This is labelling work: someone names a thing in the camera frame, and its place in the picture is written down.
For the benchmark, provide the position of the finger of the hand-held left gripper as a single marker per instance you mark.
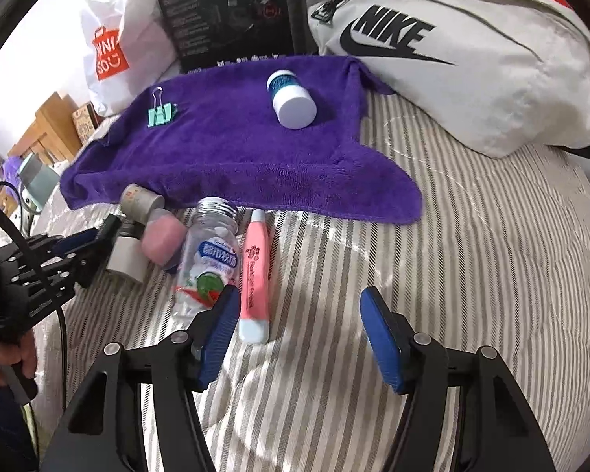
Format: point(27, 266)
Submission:
point(78, 243)
point(76, 273)

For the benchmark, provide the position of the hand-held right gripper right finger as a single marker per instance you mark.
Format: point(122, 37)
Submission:
point(381, 341)

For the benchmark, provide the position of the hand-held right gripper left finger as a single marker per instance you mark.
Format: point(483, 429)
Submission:
point(221, 334)

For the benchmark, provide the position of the white wall charger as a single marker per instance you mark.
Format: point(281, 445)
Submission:
point(125, 260)

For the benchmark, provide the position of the pink tube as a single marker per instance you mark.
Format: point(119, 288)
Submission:
point(255, 280)

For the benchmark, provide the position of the small white jar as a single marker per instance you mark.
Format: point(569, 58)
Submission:
point(140, 201)

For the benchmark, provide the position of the clear plastic mint bottle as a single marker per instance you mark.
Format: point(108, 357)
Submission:
point(209, 260)

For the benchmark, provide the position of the small pink container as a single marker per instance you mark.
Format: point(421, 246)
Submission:
point(162, 243)

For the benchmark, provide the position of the white bottle with blue label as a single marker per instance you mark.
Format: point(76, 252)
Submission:
point(295, 108)

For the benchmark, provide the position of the person's left forearm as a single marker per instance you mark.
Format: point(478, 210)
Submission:
point(0, 427)

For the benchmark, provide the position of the person's left hand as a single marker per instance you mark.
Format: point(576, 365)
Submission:
point(14, 354)

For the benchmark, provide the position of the light blue chair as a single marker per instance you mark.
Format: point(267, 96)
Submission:
point(37, 179)

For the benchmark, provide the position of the patterned book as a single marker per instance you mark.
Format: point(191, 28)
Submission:
point(83, 125)

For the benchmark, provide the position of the striped bed sheet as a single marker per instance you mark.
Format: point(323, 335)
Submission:
point(472, 255)

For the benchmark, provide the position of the wooden furniture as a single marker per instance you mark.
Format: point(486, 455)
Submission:
point(44, 123)

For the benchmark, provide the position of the green binder clip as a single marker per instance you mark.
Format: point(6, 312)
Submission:
point(160, 115)

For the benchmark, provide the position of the purple towel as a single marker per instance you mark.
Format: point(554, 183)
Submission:
point(226, 157)

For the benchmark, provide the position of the white shopping bag orange logo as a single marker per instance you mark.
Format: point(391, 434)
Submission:
point(108, 49)

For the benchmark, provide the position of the black headset box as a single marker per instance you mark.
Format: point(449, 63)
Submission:
point(226, 14)

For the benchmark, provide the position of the grey backpack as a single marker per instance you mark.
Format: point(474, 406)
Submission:
point(472, 83)

